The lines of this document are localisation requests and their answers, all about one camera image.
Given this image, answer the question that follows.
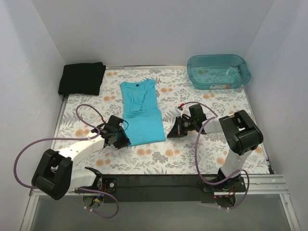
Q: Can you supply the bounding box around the folded black t-shirt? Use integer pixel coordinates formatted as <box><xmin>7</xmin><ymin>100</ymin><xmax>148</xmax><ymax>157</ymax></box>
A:
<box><xmin>58</xmin><ymin>62</ymin><xmax>106</xmax><ymax>96</ymax></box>

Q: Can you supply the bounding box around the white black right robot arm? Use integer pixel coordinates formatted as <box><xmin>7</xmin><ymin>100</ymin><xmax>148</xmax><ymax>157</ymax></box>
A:
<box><xmin>167</xmin><ymin>102</ymin><xmax>264</xmax><ymax>191</ymax></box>

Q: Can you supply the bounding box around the teal transparent plastic bin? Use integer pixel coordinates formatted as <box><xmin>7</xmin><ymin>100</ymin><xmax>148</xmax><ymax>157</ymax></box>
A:
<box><xmin>187</xmin><ymin>54</ymin><xmax>251</xmax><ymax>90</ymax></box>

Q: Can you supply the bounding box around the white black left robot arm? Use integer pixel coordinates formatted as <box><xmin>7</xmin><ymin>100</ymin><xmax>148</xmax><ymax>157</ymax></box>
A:
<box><xmin>31</xmin><ymin>115</ymin><xmax>130</xmax><ymax>200</ymax></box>

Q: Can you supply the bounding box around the floral patterned table mat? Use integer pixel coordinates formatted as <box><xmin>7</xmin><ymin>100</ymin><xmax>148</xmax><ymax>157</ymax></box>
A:
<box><xmin>47</xmin><ymin>67</ymin><xmax>269</xmax><ymax>175</ymax></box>

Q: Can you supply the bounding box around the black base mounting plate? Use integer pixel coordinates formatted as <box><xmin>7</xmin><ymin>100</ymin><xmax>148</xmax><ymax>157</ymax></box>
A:
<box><xmin>74</xmin><ymin>174</ymin><xmax>246</xmax><ymax>204</ymax></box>

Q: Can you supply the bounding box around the turquoise t-shirt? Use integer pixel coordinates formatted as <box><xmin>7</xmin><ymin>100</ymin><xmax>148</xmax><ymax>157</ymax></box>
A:
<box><xmin>120</xmin><ymin>79</ymin><xmax>166</xmax><ymax>146</ymax></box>

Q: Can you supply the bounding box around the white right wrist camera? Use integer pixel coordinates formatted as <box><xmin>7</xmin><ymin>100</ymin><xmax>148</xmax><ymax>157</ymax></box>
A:
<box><xmin>178</xmin><ymin>103</ymin><xmax>191</xmax><ymax>117</ymax></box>

